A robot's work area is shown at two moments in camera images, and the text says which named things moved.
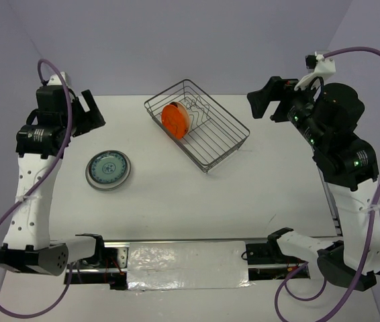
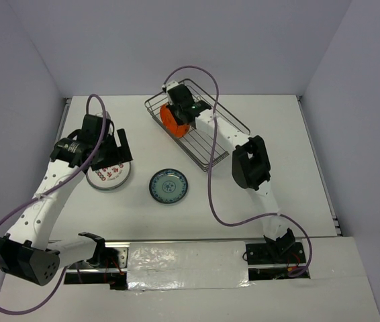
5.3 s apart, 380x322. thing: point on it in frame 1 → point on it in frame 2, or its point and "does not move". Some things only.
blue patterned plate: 107,167 → 168,186
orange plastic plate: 174,121 does not move
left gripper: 92,119 → 125,154
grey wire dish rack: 213,135 does not move
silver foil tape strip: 191,265 does not move
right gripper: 276,88 → 172,108
